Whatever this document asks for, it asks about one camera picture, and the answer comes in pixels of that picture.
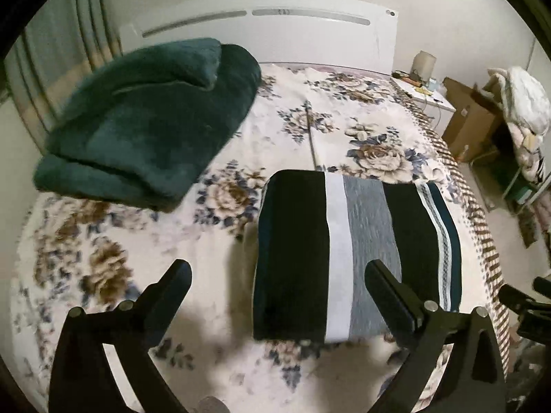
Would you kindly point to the striped curtain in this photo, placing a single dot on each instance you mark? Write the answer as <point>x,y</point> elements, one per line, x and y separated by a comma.
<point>64,51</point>

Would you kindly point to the floral bedsheet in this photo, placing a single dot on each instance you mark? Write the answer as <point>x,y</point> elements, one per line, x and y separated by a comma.
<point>344,107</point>

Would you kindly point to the dark striped knit sweater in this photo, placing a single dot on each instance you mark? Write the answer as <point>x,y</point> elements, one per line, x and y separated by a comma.
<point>301,245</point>

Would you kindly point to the white bed headboard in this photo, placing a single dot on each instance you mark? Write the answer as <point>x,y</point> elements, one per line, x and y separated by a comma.
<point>301,38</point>

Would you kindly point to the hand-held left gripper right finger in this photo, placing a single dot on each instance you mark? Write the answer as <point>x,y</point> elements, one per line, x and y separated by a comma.
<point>387,297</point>

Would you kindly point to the dark green fleece blanket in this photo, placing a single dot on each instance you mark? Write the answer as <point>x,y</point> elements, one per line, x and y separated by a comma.
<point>150,124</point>

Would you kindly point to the pile of pale clothes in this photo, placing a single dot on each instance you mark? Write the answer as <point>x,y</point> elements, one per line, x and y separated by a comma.
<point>525,94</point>

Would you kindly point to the metal frame rack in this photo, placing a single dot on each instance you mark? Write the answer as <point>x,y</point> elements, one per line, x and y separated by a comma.
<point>514,185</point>

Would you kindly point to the cardboard box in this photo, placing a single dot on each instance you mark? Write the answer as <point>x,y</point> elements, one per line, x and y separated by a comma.
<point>469,124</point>

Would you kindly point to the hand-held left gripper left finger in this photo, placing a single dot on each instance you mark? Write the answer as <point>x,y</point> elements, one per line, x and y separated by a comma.
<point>176,279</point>

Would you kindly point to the white nightstand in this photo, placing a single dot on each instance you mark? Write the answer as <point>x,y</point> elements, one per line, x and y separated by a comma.
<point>439,103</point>

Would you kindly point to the beige cylinder lamp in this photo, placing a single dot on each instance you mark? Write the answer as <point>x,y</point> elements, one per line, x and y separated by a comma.
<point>424,64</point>

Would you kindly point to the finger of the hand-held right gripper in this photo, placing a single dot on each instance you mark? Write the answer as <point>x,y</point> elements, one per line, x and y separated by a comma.
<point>543,286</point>
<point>514,296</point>

